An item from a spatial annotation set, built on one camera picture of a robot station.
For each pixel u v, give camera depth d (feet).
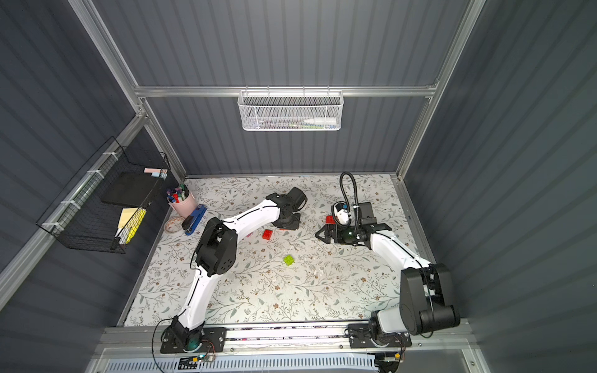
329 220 3.39
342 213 2.65
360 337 2.41
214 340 2.40
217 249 1.87
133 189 2.58
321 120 2.96
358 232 2.18
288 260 2.93
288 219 2.64
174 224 3.35
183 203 3.19
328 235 2.52
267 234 3.14
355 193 2.32
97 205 2.36
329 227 2.52
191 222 3.30
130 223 2.04
